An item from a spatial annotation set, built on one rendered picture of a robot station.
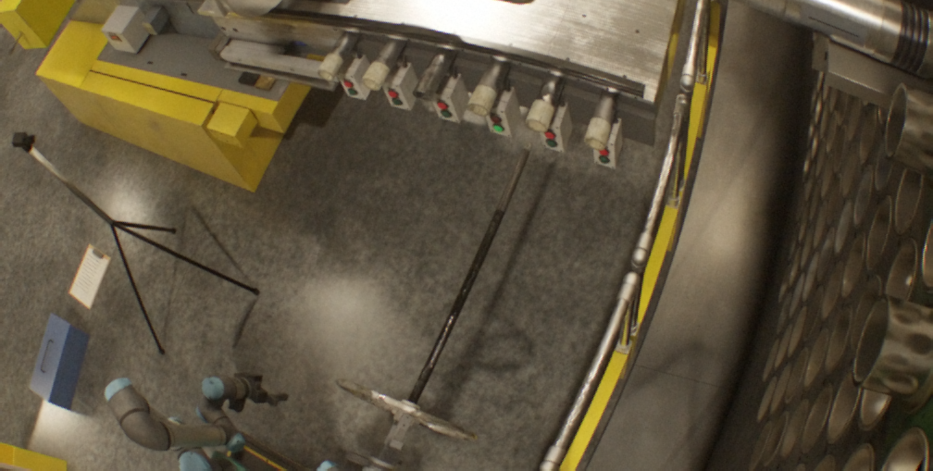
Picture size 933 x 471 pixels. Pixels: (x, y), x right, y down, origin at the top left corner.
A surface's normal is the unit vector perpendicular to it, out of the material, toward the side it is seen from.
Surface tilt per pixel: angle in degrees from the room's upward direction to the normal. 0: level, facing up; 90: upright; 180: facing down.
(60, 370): 90
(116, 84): 0
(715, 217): 0
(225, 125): 0
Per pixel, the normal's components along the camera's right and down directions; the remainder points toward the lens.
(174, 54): -0.21, -0.44
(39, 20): 0.95, 0.14
